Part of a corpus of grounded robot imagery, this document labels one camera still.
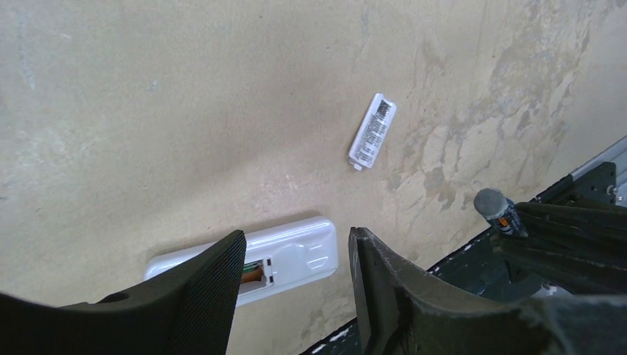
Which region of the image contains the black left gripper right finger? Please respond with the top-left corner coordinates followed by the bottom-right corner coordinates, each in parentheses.
top-left (348, 227), bottom-right (626, 354)

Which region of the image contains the aluminium table edge frame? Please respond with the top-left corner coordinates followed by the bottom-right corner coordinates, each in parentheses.
top-left (571, 137), bottom-right (626, 207)

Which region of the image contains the white battery compartment cover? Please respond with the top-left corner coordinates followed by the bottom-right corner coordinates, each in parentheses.
top-left (348, 93), bottom-right (397, 171)

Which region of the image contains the black silver AAA battery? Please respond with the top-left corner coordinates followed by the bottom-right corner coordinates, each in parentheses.
top-left (473, 188), bottom-right (529, 237)

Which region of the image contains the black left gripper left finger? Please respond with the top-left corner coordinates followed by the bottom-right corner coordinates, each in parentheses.
top-left (1, 230), bottom-right (246, 354)

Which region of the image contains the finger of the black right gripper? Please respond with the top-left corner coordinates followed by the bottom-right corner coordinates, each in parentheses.
top-left (492, 200), bottom-right (626, 294)

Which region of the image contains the white remote control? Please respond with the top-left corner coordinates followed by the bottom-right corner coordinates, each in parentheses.
top-left (143, 216), bottom-right (339, 307)

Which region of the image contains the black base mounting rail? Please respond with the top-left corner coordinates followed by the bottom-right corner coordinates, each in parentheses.
top-left (308, 175), bottom-right (626, 354)

